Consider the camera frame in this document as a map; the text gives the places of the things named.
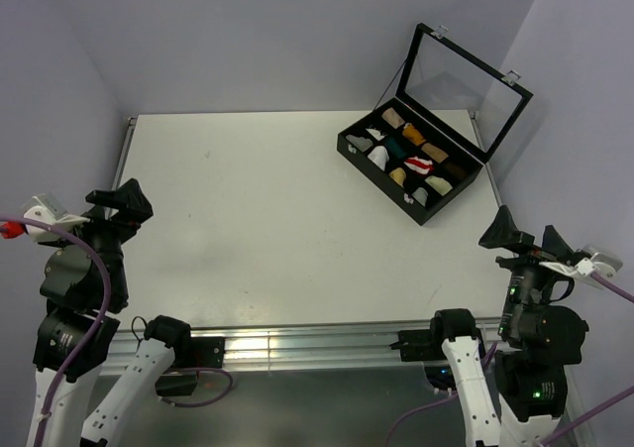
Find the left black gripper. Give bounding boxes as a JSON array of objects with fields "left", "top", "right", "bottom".
[{"left": 48, "top": 177, "right": 152, "bottom": 302}]

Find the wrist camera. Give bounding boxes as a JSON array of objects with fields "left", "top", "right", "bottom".
[
  {"left": 540, "top": 245, "right": 623, "bottom": 281},
  {"left": 21, "top": 193, "right": 89, "bottom": 244}
]

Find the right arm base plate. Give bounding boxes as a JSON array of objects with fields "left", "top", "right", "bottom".
[{"left": 397, "top": 326, "right": 485, "bottom": 363}]

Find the beige rolled sock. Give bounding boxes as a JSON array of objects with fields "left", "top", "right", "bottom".
[{"left": 381, "top": 108, "right": 405, "bottom": 129}]

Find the black compartment box with lid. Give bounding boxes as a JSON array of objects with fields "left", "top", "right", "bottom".
[{"left": 337, "top": 23, "right": 533, "bottom": 225}]

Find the orange rolled sock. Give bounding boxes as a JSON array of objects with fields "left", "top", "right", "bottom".
[{"left": 402, "top": 123, "right": 427, "bottom": 147}]

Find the mustard yellow sock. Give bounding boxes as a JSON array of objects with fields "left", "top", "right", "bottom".
[{"left": 389, "top": 168, "right": 407, "bottom": 187}]

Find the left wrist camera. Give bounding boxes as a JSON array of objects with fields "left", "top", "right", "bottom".
[{"left": 21, "top": 193, "right": 89, "bottom": 244}]

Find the red white striped sock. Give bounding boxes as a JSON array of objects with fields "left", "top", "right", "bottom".
[{"left": 403, "top": 157, "right": 434, "bottom": 175}]

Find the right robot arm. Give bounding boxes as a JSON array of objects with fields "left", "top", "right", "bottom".
[{"left": 428, "top": 205, "right": 589, "bottom": 446}]

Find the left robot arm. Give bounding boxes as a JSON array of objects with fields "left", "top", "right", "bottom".
[{"left": 19, "top": 178, "right": 193, "bottom": 446}]

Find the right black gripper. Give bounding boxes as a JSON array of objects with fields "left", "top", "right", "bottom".
[{"left": 478, "top": 200, "right": 577, "bottom": 336}]

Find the white black rolled sock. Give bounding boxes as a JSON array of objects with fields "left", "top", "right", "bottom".
[{"left": 366, "top": 128, "right": 386, "bottom": 141}]

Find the brown rolled sock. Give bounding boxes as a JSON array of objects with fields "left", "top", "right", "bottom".
[{"left": 444, "top": 162, "right": 469, "bottom": 181}]

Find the grey white rolled sock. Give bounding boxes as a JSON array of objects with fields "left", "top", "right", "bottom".
[{"left": 346, "top": 135, "right": 372, "bottom": 152}]

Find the teal rolled sock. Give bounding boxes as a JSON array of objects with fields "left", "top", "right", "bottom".
[{"left": 384, "top": 138, "right": 407, "bottom": 160}]

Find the cream rolled sock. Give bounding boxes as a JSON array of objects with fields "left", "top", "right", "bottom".
[{"left": 425, "top": 175, "right": 453, "bottom": 196}]

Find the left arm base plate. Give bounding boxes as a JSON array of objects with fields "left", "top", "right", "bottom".
[{"left": 172, "top": 337, "right": 226, "bottom": 369}]

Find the aluminium frame rail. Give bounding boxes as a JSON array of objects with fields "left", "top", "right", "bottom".
[{"left": 98, "top": 320, "right": 569, "bottom": 378}]

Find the tan rolled sock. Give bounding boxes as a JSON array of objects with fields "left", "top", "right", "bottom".
[{"left": 421, "top": 143, "right": 449, "bottom": 164}]

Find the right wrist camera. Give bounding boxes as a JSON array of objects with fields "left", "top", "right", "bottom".
[{"left": 540, "top": 245, "right": 623, "bottom": 281}]

